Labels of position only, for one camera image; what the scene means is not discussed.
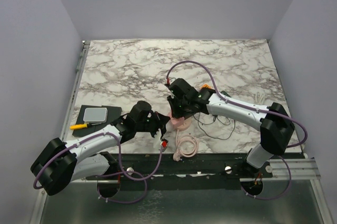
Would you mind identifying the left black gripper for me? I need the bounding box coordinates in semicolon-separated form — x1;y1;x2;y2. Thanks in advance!
136;112;171;141

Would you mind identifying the pink round power hub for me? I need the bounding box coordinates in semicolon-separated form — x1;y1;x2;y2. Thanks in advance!
174;119;192;131

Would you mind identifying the pink hub cable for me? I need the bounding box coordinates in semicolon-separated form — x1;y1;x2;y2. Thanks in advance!
172;129;199;161

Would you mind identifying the green cube socket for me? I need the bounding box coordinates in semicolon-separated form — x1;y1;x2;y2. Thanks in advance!
220;91;231;97

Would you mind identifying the pink cube socket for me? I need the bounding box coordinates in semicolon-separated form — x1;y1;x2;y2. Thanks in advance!
168;111;185;128

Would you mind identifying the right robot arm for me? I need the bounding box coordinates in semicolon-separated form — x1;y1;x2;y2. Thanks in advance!
165;78;295;177

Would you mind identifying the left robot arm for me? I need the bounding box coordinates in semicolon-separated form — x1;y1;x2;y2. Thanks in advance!
31;101;170;195

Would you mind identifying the black foam mat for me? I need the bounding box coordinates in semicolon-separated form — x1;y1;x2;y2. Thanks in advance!
71;105;122;137

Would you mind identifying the grey white rectangular box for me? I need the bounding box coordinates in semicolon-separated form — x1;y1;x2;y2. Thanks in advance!
83;107;108;123

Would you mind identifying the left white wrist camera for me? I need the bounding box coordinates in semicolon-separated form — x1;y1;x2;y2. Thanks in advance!
153;133;168;152

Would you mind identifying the thin black cable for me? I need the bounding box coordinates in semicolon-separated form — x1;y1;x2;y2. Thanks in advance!
194;112;236;139

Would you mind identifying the black mounting base rail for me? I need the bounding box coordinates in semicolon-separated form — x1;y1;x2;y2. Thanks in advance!
78;142;309;191

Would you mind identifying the aluminium frame rail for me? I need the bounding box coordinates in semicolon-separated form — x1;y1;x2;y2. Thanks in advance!
31;154;333;223

